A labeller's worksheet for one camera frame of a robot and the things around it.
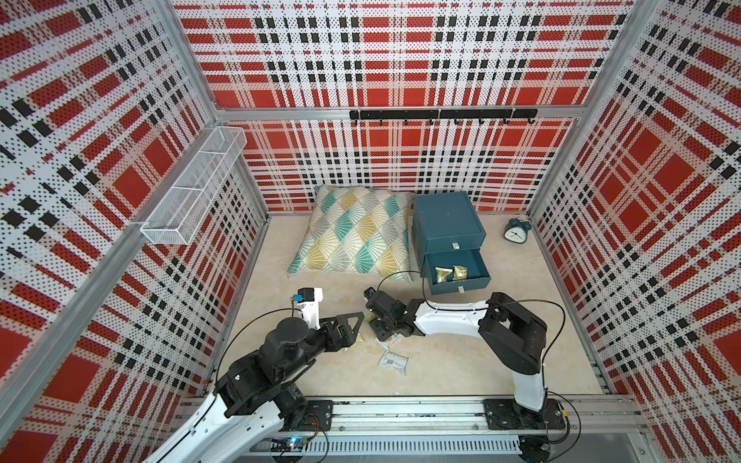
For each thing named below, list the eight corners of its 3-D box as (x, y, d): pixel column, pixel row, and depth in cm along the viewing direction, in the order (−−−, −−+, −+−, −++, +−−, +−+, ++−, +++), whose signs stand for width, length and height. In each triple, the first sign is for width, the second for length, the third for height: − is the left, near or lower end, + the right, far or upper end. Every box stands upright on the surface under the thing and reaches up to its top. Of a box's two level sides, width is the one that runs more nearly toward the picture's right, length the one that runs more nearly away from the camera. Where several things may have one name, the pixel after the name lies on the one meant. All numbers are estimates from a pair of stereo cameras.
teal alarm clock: (501, 239, 115) (508, 226, 108) (505, 228, 118) (512, 215, 112) (521, 246, 112) (529, 233, 106) (524, 235, 116) (532, 221, 110)
